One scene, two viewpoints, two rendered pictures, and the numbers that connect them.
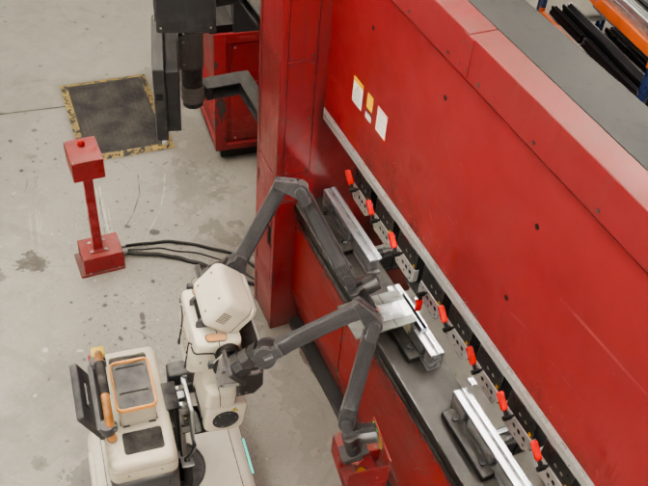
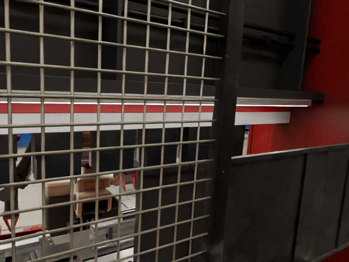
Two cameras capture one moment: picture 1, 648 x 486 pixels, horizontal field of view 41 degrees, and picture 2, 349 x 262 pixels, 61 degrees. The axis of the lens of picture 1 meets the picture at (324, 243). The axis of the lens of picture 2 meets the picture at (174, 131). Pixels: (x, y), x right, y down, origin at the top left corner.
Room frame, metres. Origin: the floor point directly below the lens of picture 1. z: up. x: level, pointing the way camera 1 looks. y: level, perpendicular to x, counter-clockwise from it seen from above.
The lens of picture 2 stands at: (2.33, -1.56, 1.52)
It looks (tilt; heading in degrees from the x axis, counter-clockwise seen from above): 9 degrees down; 83
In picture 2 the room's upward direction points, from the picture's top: 3 degrees clockwise
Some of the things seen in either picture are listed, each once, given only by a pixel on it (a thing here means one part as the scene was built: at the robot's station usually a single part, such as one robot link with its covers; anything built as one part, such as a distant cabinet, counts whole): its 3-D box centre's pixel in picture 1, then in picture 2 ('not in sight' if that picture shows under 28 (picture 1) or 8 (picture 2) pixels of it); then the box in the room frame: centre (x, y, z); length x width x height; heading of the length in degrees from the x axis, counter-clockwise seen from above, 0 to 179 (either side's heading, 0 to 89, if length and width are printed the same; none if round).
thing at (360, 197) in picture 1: (370, 190); (227, 140); (2.77, -0.17, 1.26); 0.15 x 0.09 x 0.17; 27
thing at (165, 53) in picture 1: (167, 76); not in sight; (3.21, 0.75, 1.42); 0.45 x 0.12 x 0.36; 12
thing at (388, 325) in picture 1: (376, 313); (134, 194); (2.32, -0.24, 1.00); 0.26 x 0.18 x 0.01; 117
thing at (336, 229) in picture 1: (334, 230); not in sight; (2.90, -0.04, 0.89); 0.30 x 0.05 x 0.03; 27
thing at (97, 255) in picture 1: (92, 206); not in sight; (3.41, 1.26, 0.41); 0.25 x 0.20 x 0.83; 117
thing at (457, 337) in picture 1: (467, 329); (56, 153); (2.06, -0.54, 1.26); 0.15 x 0.09 x 0.17; 27
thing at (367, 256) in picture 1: (350, 229); not in sight; (2.88, -0.11, 0.92); 0.50 x 0.06 x 0.10; 27
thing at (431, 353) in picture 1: (413, 326); (137, 225); (2.34, -0.39, 0.92); 0.39 x 0.06 x 0.10; 27
